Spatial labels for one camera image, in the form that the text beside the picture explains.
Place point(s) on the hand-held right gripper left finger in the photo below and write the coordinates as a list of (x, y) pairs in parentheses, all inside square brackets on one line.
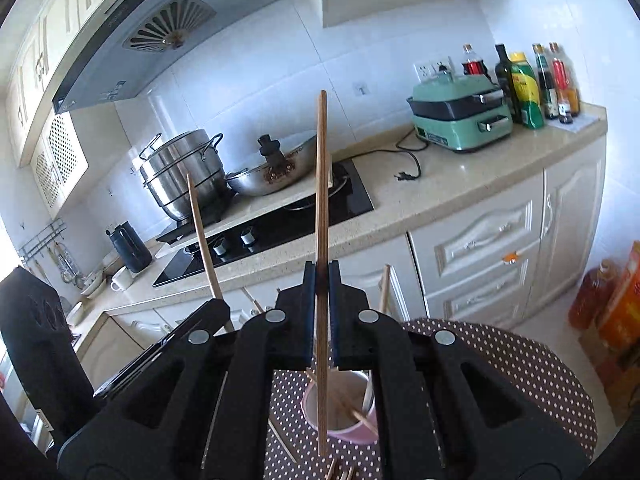
[(311, 310)]

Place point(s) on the stacked white dishes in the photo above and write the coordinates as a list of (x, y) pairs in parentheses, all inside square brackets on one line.
[(92, 285)]

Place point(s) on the amber cooking oil bottle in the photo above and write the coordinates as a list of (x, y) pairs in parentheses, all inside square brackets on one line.
[(592, 295)]

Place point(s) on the white mug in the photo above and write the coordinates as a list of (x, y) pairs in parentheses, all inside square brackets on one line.
[(121, 280)]

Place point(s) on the cream base cabinets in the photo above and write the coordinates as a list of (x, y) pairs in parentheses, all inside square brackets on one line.
[(475, 260)]

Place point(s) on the glass wok lid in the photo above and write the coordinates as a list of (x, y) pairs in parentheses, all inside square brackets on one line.
[(270, 150)]

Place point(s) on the orange oil bottles on floor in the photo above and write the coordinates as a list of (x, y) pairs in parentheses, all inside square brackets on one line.
[(622, 305)]

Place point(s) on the white wall outlet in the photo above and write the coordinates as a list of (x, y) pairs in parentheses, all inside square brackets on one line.
[(432, 69)]

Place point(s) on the yellow green plastic bottle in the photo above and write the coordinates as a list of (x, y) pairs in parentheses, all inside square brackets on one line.
[(527, 95)]

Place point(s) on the small dark bottle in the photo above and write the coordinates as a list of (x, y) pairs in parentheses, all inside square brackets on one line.
[(566, 115)]

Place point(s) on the metal wall rack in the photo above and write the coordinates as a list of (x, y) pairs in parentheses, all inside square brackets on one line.
[(42, 240)]

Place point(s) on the dark green oil bottle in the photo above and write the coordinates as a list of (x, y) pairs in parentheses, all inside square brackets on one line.
[(505, 80)]

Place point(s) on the black kettle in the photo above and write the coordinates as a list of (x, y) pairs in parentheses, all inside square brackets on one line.
[(130, 250)]

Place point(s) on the red label sauce bottle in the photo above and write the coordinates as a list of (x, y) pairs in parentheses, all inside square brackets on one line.
[(565, 80)]

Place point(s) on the black induction cooker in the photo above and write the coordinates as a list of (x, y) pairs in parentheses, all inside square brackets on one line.
[(195, 227)]

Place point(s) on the white paper sheet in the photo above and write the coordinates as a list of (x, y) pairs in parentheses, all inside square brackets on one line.
[(585, 122)]

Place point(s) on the bunch of wooden chopsticks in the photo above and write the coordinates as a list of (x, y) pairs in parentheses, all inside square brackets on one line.
[(384, 287)]

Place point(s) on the cream upper wall cabinets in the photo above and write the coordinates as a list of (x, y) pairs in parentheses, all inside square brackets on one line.
[(50, 35)]

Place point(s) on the white wall hook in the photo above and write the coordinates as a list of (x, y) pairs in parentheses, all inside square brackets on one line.
[(362, 89)]

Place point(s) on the green electric grill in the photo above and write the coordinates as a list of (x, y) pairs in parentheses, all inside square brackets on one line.
[(450, 125)]

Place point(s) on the hanging metal utensils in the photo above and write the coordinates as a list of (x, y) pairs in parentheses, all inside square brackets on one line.
[(65, 265)]

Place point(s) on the black glass gas hob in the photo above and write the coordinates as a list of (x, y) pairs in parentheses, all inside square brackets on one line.
[(280, 230)]

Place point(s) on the dark sauce bottle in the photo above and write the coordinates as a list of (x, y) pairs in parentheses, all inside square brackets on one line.
[(546, 85)]

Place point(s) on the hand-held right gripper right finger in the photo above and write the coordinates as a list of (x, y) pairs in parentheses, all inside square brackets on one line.
[(334, 310)]

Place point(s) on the grey range hood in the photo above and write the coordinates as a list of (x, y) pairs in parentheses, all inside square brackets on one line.
[(150, 60)]

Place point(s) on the pink cup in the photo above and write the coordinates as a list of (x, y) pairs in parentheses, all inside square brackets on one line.
[(350, 437)]

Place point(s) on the stainless steel steamer pot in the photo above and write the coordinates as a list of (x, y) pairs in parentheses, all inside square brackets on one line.
[(180, 180)]

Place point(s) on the red cola bottle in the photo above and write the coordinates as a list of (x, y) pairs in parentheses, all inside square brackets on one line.
[(475, 65)]

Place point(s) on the single wooden chopstick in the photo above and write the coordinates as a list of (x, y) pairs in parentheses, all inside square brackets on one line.
[(322, 185), (202, 235)]

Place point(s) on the brown polka dot tablecloth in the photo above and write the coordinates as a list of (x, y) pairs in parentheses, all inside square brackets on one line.
[(500, 385)]

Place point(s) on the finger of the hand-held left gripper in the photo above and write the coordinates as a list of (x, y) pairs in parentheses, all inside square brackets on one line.
[(200, 317)]

